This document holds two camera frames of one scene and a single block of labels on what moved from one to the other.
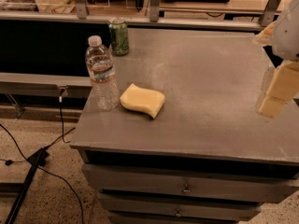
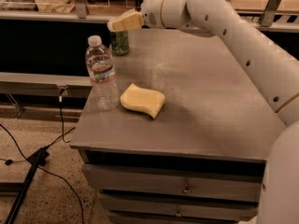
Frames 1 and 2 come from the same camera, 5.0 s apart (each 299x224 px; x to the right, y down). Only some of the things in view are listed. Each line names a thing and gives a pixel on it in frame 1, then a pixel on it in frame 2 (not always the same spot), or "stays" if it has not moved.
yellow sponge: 143,100 stays
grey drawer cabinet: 187,144 stays
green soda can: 120,35 stays
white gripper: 288,32 → 150,13
